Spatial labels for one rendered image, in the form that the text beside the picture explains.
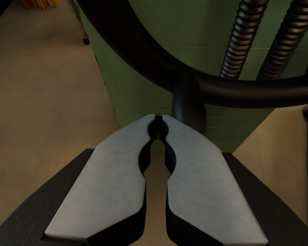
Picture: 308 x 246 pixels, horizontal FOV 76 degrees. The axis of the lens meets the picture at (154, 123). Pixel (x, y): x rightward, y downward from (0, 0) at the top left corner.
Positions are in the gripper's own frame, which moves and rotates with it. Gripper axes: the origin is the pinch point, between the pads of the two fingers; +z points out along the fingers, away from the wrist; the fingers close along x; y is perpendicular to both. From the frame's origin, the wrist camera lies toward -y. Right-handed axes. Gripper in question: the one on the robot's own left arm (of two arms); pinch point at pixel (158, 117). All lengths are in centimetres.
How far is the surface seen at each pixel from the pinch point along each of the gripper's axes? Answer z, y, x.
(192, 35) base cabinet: 26.4, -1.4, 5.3
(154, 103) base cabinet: 36.3, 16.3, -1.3
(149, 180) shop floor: 47, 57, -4
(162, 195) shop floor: 42, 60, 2
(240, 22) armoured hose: 10.7, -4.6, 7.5
